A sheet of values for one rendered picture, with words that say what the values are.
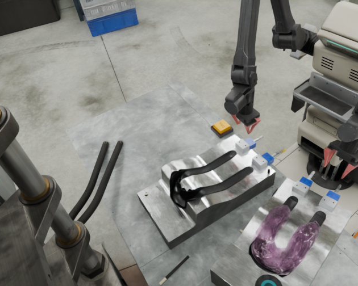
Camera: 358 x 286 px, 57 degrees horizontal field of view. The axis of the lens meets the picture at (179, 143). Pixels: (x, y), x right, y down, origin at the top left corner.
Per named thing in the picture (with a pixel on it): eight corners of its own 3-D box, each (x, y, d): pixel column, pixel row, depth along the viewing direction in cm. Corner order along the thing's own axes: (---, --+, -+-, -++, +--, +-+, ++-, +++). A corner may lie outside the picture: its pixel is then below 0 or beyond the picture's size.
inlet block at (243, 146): (258, 137, 147) (259, 128, 143) (266, 143, 144) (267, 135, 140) (234, 150, 143) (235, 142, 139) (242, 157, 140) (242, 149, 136)
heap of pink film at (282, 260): (279, 201, 124) (282, 189, 119) (325, 227, 115) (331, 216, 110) (240, 253, 112) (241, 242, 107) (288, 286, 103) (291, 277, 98)
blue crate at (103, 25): (132, 11, 438) (128, -5, 422) (139, 25, 411) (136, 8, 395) (87, 23, 429) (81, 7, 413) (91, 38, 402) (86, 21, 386)
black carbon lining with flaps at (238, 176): (232, 151, 142) (232, 136, 135) (257, 175, 132) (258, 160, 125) (162, 190, 132) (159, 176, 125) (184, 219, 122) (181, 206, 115)
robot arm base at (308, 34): (321, 35, 134) (296, 25, 141) (313, 30, 128) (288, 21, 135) (309, 55, 137) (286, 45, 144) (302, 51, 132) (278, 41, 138)
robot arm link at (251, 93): (258, 84, 117) (244, 79, 119) (247, 95, 113) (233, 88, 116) (256, 99, 122) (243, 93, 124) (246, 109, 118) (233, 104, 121)
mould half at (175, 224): (234, 147, 153) (234, 126, 143) (273, 184, 136) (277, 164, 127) (139, 201, 138) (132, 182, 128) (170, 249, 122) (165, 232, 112)
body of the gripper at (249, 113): (246, 124, 122) (248, 109, 117) (229, 109, 129) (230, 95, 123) (260, 117, 124) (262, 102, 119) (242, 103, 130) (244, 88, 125)
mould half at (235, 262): (285, 185, 136) (288, 169, 128) (349, 219, 122) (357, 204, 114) (211, 281, 113) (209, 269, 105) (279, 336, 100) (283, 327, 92)
